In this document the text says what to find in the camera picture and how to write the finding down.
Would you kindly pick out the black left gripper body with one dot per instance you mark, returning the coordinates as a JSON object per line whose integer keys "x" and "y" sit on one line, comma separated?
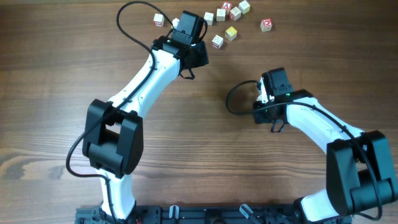
{"x": 193, "y": 61}

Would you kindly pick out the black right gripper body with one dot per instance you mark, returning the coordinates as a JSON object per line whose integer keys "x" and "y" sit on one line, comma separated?
{"x": 264, "y": 112}

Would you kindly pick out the red side bird block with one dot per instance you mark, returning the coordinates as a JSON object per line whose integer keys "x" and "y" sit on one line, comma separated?
{"x": 217, "y": 41}

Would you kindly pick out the yellow K letter block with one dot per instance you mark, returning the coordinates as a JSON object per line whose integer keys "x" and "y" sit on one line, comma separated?
{"x": 231, "y": 33}

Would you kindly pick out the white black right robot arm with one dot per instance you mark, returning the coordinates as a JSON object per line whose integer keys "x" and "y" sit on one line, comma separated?
{"x": 360, "y": 175}

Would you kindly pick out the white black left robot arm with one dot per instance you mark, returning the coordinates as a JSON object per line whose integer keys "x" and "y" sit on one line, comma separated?
{"x": 114, "y": 140}

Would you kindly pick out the white turtle yellow block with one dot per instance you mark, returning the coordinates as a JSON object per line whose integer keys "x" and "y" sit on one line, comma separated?
{"x": 175, "y": 23}

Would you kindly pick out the white 8 number block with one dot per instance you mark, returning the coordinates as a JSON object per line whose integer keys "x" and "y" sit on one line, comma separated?
{"x": 209, "y": 17}

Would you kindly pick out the teal top 8 block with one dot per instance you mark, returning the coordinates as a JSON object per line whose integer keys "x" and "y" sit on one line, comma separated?
{"x": 220, "y": 15}

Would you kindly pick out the red white far-left block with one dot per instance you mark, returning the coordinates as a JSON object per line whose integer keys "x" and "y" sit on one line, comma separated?
{"x": 159, "y": 20}

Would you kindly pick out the red U letter block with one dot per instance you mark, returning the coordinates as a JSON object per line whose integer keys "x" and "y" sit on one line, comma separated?
{"x": 235, "y": 13}

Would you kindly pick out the red A letter block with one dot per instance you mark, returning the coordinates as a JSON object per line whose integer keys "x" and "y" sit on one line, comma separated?
{"x": 227, "y": 6}

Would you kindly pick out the yellow S corner block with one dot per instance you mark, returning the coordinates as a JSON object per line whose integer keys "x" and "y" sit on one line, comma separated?
{"x": 244, "y": 6}

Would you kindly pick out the red Q letter block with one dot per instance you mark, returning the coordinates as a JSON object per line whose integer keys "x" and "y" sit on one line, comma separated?
{"x": 266, "y": 25}

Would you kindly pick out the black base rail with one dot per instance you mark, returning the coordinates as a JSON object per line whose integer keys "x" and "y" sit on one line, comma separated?
{"x": 278, "y": 214}

